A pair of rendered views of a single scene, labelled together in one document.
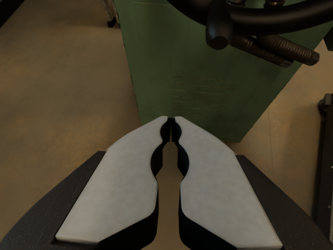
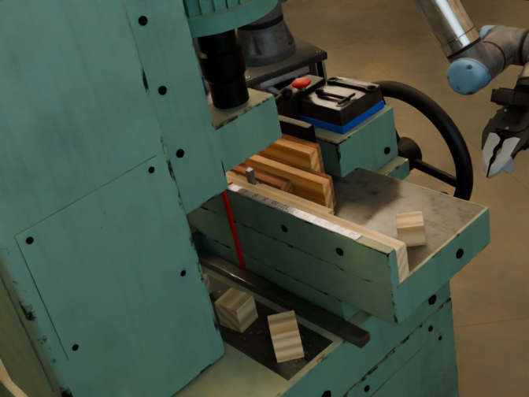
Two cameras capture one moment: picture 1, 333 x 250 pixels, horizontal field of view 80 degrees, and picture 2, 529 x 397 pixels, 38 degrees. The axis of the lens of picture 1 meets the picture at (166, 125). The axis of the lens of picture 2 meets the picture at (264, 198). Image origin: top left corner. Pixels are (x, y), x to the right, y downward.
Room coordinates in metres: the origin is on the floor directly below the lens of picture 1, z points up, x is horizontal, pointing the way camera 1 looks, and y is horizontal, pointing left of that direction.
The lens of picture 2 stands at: (1.21, 0.60, 1.50)
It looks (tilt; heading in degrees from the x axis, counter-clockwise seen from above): 31 degrees down; 227
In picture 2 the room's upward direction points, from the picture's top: 13 degrees counter-clockwise
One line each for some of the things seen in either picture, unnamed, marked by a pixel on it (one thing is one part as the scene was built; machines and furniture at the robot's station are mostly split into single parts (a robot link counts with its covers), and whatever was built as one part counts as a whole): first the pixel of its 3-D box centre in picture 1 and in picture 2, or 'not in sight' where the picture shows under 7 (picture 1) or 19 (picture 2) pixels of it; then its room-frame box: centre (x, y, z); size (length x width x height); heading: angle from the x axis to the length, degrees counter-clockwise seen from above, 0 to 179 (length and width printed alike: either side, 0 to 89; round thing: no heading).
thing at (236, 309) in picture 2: not in sight; (236, 309); (0.68, -0.07, 0.82); 0.04 x 0.04 x 0.04; 2
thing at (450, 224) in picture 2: not in sight; (305, 187); (0.44, -0.12, 0.87); 0.61 x 0.30 x 0.06; 84
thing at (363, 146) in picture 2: not in sight; (336, 140); (0.36, -0.11, 0.91); 0.15 x 0.14 x 0.09; 84
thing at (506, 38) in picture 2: not in sight; (501, 48); (-0.19, -0.10, 0.85); 0.11 x 0.11 x 0.08; 89
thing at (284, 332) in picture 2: not in sight; (285, 335); (0.69, 0.03, 0.82); 0.04 x 0.04 x 0.05; 47
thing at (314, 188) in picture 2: not in sight; (274, 179); (0.51, -0.11, 0.93); 0.22 x 0.01 x 0.06; 84
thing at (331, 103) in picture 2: not in sight; (328, 98); (0.36, -0.12, 0.99); 0.13 x 0.11 x 0.06; 84
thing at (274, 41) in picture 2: not in sight; (262, 35); (-0.09, -0.67, 0.87); 0.15 x 0.15 x 0.10
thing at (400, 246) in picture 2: not in sight; (239, 197); (0.57, -0.14, 0.92); 0.60 x 0.02 x 0.05; 84
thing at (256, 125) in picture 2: not in sight; (227, 136); (0.57, -0.13, 1.03); 0.14 x 0.07 x 0.09; 174
